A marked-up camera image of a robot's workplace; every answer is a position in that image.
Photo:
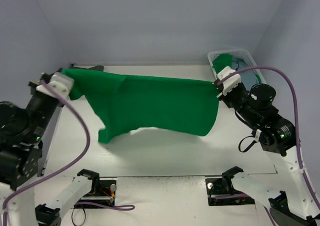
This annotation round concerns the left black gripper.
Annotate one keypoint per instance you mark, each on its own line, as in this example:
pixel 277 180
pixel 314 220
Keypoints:
pixel 44 77

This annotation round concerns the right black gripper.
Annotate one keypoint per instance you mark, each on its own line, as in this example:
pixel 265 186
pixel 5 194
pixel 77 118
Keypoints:
pixel 225 97

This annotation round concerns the grey t shirt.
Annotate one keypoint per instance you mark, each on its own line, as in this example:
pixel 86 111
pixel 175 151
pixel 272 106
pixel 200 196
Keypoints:
pixel 94 68

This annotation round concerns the green t shirt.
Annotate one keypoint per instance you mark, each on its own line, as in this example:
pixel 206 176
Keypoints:
pixel 222 61
pixel 128 102

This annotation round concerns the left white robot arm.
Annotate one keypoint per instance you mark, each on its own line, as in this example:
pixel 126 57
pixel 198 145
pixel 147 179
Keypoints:
pixel 21 147

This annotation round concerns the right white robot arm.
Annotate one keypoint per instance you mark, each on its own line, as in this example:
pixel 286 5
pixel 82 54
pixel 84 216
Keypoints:
pixel 297 203

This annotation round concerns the light blue t shirt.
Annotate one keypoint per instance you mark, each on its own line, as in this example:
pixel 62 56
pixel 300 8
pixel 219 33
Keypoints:
pixel 248 78

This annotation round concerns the white laundry basket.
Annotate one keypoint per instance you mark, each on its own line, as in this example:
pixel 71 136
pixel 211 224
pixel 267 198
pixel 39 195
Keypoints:
pixel 241 53

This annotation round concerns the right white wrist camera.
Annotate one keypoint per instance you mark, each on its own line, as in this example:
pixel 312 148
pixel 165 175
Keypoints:
pixel 228 82

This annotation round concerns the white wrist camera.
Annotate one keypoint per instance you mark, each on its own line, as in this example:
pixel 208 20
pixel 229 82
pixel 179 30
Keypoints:
pixel 228 82
pixel 61 84

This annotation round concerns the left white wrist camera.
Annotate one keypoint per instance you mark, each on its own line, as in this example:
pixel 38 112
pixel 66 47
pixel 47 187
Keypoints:
pixel 61 84

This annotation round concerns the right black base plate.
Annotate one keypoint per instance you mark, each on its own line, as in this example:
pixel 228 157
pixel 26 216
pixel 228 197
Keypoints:
pixel 218 195

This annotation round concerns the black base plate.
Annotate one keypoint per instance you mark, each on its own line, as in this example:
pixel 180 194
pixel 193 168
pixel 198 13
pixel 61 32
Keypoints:
pixel 218 195
pixel 104 195

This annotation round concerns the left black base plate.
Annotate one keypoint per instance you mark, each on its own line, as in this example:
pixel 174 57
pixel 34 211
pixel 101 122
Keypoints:
pixel 104 195

